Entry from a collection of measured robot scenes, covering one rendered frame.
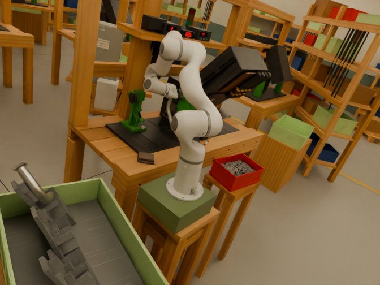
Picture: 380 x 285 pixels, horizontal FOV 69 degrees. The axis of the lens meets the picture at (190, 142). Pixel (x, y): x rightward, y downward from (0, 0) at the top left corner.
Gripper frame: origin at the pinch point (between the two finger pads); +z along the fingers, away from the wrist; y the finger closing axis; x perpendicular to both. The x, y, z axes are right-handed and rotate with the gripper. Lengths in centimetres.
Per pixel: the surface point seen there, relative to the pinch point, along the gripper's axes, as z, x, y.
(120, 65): -26.7, 24.6, 25.8
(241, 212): 42, -7, -89
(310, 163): 272, -18, -53
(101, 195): -70, 7, -64
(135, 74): -19.5, 19.2, 18.6
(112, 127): -30, 39, -15
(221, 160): 15, -14, -51
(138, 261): -76, -18, -92
